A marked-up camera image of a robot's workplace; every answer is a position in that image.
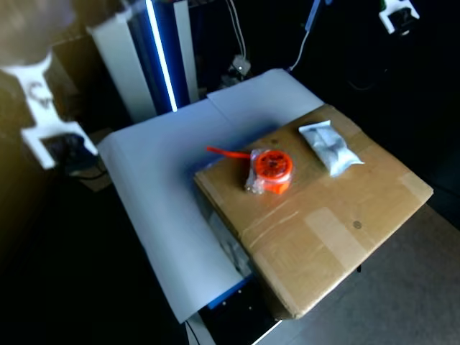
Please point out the red and clear container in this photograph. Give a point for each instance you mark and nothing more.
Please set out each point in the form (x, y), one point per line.
(273, 169)

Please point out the blue plastic bag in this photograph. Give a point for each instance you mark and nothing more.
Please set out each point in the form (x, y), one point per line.
(330, 147)

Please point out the white table sheet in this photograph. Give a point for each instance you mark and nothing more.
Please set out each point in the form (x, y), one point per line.
(161, 179)

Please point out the large cardboard box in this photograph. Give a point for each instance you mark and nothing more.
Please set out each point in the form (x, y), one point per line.
(316, 223)

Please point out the white power adapter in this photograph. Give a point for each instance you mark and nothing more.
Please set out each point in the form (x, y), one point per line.
(241, 64)

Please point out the white and blue column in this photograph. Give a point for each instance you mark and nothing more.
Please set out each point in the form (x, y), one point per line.
(122, 72)

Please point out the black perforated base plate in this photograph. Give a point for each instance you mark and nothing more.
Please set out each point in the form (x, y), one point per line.
(240, 316)

